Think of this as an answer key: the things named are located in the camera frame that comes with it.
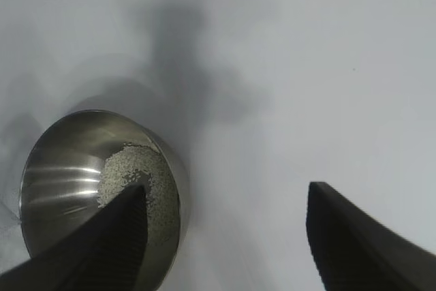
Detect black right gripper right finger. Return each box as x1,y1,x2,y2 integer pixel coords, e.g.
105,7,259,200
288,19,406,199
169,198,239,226
305,181,436,291

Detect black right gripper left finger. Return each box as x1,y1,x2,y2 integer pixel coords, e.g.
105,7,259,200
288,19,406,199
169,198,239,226
0,181,151,291

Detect white rice grains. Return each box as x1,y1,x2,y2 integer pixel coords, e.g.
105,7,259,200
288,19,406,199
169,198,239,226
96,142,182,248

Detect stainless steel mixing bowl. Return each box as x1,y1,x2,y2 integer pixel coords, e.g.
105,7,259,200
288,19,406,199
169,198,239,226
19,109,188,291

